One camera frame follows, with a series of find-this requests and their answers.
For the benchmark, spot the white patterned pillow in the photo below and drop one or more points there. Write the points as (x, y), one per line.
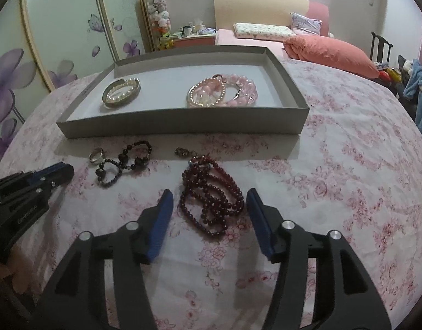
(262, 31)

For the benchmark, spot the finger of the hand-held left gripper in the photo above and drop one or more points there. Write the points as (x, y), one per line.
(47, 171)
(61, 175)

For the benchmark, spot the red yellow cloth pile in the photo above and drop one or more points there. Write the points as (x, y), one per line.
(389, 74)

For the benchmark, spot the hanging plush toy column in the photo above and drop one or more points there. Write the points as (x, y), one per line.
(160, 17)

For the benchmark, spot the grey cardboard tray box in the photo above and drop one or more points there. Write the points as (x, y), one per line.
(155, 113)

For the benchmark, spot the silver bangle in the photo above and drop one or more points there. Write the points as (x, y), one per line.
(139, 89)

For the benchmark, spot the person's left hand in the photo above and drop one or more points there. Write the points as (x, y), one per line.
(11, 275)

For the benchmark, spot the blue fleece robe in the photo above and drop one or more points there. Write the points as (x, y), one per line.
(420, 92)

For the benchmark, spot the pink floral tablecloth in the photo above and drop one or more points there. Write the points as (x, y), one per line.
(334, 196)

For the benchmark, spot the small bronze charm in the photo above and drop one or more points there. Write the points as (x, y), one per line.
(181, 152)

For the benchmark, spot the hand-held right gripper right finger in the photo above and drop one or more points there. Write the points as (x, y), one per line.
(260, 223)

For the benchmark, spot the bed with pink sheet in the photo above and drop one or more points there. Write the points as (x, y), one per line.
(228, 37)

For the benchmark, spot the sliding door flower wardrobe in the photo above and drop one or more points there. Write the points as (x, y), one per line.
(59, 24)

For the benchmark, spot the purple floral pillow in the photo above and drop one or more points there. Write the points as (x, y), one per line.
(305, 24)

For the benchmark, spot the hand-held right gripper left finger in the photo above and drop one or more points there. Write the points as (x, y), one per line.
(161, 220)

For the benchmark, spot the beige and pink headboard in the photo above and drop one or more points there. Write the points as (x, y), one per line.
(259, 7)

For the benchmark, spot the tissue box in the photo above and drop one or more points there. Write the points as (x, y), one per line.
(200, 26)

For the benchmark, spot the blue cloth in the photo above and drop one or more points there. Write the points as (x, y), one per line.
(207, 31)

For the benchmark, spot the folded pink quilt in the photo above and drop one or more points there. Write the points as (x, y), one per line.
(328, 55)

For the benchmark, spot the orange nightstand with items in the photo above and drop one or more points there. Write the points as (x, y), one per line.
(193, 42)

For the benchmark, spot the dark wooden chair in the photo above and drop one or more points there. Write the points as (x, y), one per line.
(376, 48)

